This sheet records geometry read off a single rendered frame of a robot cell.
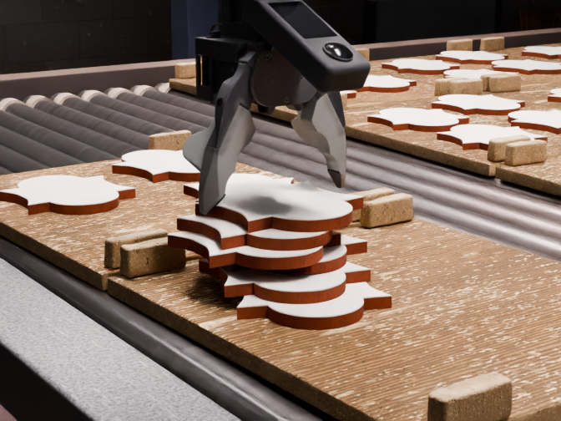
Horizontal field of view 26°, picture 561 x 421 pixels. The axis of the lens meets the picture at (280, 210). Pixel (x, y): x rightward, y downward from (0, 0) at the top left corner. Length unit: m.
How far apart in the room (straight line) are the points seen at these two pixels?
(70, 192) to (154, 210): 0.10
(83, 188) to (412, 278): 0.43
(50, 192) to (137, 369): 0.44
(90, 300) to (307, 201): 0.21
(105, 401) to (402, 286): 0.30
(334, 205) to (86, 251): 0.25
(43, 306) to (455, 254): 0.37
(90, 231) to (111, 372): 0.31
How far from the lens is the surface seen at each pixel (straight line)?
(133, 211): 1.27
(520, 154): 1.49
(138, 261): 1.05
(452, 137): 1.62
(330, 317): 0.92
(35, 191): 1.32
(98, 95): 2.11
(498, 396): 0.78
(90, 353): 0.95
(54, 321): 1.02
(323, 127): 1.04
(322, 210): 1.00
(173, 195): 1.33
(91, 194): 1.30
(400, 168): 1.56
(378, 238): 1.17
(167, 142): 1.54
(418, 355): 0.88
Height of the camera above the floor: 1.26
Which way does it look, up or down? 15 degrees down
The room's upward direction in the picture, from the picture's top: straight up
